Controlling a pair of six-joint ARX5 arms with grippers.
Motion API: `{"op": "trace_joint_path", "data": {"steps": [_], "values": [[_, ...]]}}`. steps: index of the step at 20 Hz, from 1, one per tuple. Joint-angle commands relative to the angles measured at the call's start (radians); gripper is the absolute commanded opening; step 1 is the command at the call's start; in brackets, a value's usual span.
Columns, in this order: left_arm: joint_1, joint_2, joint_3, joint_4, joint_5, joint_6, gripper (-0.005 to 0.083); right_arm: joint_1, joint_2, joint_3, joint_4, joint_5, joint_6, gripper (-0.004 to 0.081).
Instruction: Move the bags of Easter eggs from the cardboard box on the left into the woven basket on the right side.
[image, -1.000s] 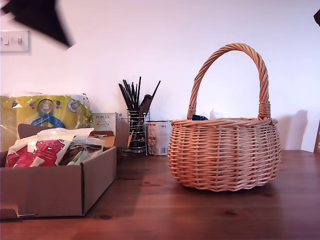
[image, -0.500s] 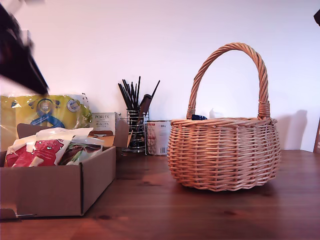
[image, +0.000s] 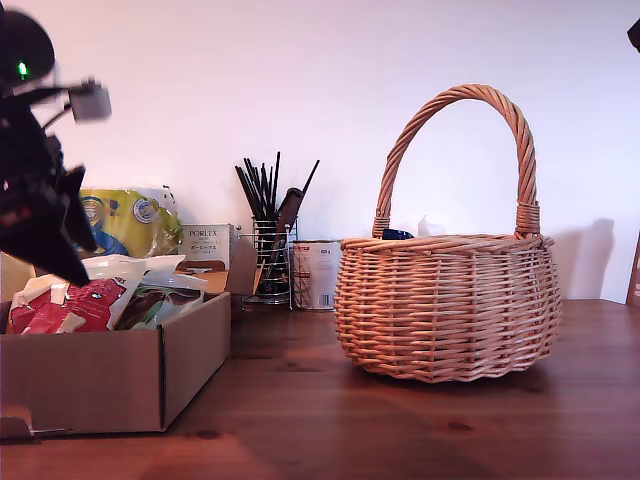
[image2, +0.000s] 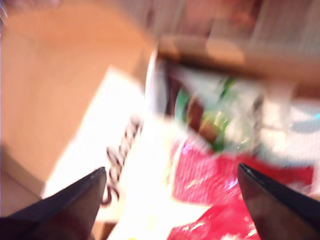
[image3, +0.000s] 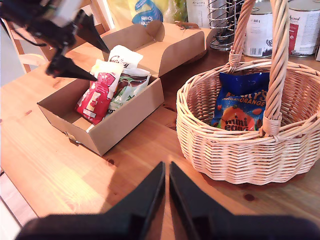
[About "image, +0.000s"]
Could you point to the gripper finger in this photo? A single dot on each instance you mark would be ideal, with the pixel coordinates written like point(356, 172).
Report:
point(45, 245)
point(77, 210)

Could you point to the red and white egg bag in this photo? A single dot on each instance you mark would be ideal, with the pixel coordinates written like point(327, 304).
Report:
point(90, 305)

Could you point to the white green Galaxy egg bag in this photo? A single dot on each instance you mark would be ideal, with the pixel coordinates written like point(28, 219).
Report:
point(160, 302)

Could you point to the brown cardboard box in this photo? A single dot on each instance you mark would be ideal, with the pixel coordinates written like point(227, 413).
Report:
point(100, 380)

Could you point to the blue orange chocolate egg bag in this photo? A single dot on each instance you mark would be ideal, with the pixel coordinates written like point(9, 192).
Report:
point(397, 233)

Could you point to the white Porlex box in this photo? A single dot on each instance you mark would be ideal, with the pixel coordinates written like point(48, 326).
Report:
point(205, 240)

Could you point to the yellow plastic package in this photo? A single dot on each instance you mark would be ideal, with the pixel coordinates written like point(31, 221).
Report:
point(150, 220)

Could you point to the black chopstick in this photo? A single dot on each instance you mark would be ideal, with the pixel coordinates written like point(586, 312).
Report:
point(277, 180)
point(254, 188)
point(246, 193)
point(310, 176)

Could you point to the tin can with white label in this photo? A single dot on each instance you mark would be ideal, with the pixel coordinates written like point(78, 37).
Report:
point(315, 280)

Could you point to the small white pointed object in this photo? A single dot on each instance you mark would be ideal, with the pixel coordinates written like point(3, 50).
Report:
point(426, 226)

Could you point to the brown wooden chair part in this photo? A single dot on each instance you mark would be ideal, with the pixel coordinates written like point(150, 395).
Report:
point(634, 280)

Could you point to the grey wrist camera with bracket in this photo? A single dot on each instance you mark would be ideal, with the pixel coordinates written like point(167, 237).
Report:
point(92, 105)

